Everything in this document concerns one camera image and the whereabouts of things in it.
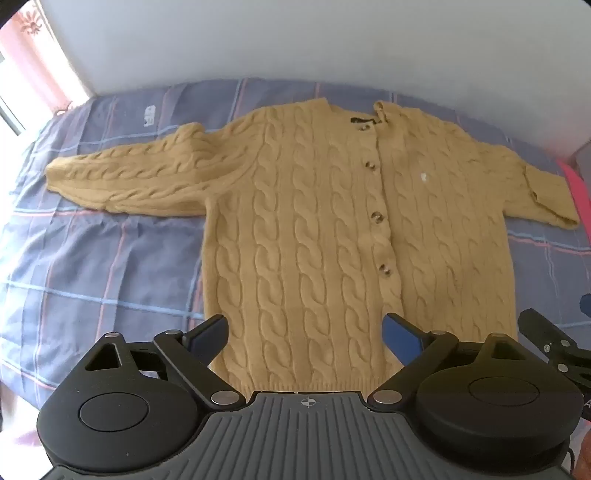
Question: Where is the blue plaid bedsheet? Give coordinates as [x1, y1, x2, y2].
[0, 78, 591, 416]

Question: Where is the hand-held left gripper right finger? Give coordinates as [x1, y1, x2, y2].
[367, 313, 529, 411]

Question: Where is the pink curtain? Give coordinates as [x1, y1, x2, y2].
[0, 9, 90, 134]

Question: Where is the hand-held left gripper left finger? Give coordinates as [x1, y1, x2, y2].
[85, 315, 245, 413]

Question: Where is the pink cloth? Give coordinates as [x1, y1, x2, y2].
[556, 157, 591, 217]

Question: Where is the yellow cable-knit cardigan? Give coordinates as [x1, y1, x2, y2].
[45, 98, 580, 393]

